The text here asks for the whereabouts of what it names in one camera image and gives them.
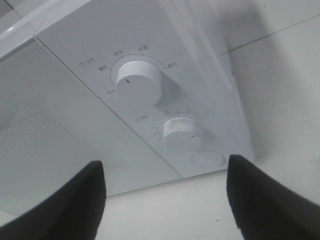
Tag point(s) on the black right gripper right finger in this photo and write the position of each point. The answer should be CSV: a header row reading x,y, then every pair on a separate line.
x,y
264,209

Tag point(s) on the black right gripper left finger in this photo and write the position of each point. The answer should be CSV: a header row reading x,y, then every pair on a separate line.
x,y
74,212

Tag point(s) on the round door release button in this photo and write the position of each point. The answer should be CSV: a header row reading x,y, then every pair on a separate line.
x,y
207,159

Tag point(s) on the white timer knob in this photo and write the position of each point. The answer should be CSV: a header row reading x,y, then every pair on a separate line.
x,y
182,134

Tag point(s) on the upper white power knob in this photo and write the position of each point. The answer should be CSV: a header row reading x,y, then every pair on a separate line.
x,y
138,84

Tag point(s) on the white microwave oven body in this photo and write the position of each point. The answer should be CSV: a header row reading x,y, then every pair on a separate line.
x,y
92,39

